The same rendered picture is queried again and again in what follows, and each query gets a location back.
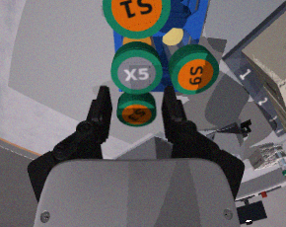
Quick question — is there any blue tube rack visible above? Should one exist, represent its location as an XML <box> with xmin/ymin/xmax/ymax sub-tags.
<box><xmin>113</xmin><ymin>0</ymin><xmax>208</xmax><ymax>92</ymax></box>

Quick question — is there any white tube rack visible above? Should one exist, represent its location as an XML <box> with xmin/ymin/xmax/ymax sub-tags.
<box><xmin>249</xmin><ymin>144</ymin><xmax>286</xmax><ymax>171</ymax></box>

